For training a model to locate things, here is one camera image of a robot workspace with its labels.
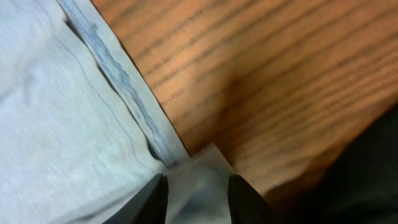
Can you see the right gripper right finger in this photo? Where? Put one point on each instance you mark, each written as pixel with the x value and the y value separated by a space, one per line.
pixel 247 206

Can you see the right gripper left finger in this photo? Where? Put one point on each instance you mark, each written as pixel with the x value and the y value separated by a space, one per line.
pixel 148 206

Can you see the light blue printed t-shirt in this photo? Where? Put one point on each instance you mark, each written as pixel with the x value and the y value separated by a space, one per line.
pixel 81 131

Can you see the black Nike garment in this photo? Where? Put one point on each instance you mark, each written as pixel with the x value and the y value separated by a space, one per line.
pixel 361 185

